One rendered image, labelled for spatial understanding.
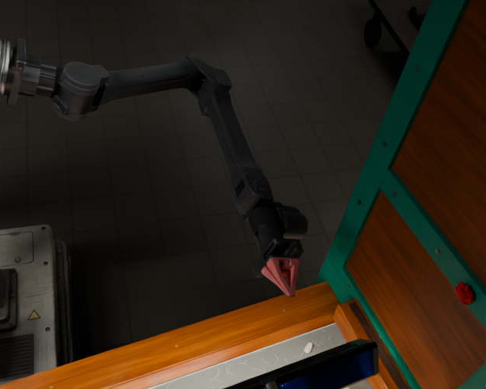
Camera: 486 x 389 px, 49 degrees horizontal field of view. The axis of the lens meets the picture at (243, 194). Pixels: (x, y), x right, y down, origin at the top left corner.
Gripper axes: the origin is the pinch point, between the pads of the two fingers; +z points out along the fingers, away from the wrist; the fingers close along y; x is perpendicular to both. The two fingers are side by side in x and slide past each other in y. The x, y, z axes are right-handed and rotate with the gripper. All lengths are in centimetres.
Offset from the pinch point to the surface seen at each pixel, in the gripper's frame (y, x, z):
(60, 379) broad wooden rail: 56, 31, -12
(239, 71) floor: 91, -104, -225
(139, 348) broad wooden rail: 50, 12, -15
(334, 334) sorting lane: 35, -39, -8
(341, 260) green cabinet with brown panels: 19.2, -37.3, -22.3
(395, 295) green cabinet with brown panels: 8.1, -37.1, -3.8
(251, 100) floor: 92, -103, -196
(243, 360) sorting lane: 43.8, -13.2, -7.2
